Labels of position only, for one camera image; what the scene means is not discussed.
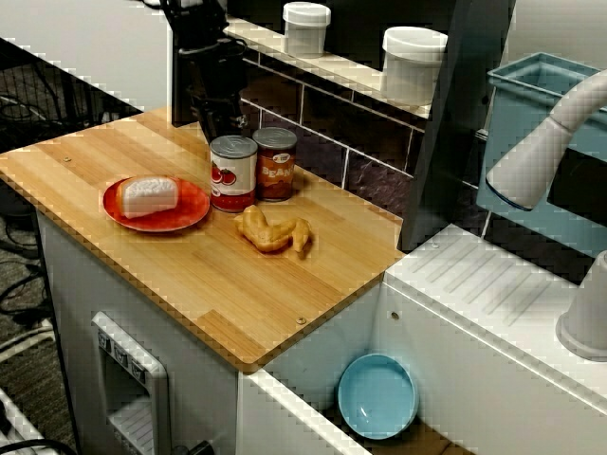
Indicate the dark grey post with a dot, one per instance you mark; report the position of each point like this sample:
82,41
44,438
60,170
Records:
455,95

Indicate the grey toy faucet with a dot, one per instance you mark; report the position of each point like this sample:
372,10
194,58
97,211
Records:
526,161

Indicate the light blue bowl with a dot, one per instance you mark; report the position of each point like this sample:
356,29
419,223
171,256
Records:
377,395

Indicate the beans can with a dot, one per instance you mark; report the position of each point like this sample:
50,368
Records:
277,175

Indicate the large white plastic jar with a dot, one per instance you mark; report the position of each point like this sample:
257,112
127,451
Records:
412,66

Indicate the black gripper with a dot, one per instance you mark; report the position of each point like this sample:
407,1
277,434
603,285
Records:
213,71

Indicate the toy chicken wing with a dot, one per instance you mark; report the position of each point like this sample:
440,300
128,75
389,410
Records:
270,234

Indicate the red plate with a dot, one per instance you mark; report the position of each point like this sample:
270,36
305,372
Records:
189,213

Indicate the teal plastic bin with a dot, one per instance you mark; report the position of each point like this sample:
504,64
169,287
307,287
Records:
569,237

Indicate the dark tiled backsplash with shelf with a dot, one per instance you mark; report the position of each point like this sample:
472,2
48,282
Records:
332,118

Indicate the small white plastic jar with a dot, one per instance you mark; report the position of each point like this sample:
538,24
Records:
306,30

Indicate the white toy kitchen cabinet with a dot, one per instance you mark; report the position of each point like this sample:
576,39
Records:
474,355

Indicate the tomato can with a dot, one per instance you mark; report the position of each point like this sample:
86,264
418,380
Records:
233,180

